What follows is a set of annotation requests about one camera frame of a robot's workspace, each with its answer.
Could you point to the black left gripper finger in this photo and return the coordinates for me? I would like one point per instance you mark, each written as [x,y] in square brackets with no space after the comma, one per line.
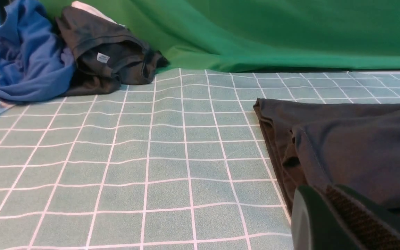
[339,218]

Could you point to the dark gray long-sleeve shirt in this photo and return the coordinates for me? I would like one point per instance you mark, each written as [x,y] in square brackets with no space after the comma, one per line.
[356,145]

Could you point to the crumpled dark brown shirt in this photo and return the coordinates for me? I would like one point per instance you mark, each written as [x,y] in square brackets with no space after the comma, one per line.
[107,55]

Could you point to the crumpled blue shirt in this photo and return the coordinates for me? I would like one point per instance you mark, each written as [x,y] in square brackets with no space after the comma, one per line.
[35,65]

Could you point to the teal grid-pattern tablecloth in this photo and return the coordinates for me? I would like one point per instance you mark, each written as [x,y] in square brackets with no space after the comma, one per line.
[179,164]

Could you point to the green backdrop cloth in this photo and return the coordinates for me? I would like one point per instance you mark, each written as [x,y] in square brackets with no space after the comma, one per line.
[251,35]

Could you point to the white cloth behind pile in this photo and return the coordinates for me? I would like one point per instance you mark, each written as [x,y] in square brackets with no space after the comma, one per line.
[92,10]

